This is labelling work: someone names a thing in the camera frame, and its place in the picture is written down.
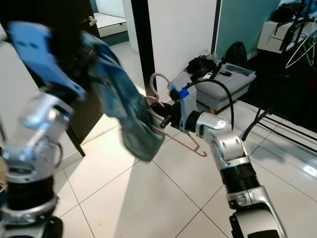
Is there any blue denim garment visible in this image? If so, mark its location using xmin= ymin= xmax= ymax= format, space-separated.
xmin=79 ymin=31 xmax=166 ymax=163

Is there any pink wire hanger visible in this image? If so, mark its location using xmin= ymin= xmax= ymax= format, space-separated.
xmin=141 ymin=72 xmax=209 ymax=158

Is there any black door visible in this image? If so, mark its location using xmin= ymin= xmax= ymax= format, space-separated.
xmin=0 ymin=0 xmax=115 ymax=145

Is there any grey upholstered ottoman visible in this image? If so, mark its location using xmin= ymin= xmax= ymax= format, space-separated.
xmin=168 ymin=62 xmax=258 ymax=114

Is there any black backpack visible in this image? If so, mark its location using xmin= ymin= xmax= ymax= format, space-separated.
xmin=223 ymin=41 xmax=249 ymax=68

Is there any black duffel bag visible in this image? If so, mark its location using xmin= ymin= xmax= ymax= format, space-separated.
xmin=270 ymin=2 xmax=303 ymax=23

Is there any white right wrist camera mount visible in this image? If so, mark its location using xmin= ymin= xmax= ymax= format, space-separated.
xmin=176 ymin=74 xmax=201 ymax=133

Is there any black strapped bag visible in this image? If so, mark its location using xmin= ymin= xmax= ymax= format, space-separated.
xmin=186 ymin=55 xmax=217 ymax=76

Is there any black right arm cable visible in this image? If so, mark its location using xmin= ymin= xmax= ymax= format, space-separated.
xmin=198 ymin=78 xmax=237 ymax=130

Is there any black door frame post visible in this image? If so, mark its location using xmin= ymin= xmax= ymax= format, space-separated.
xmin=130 ymin=0 xmax=158 ymax=96

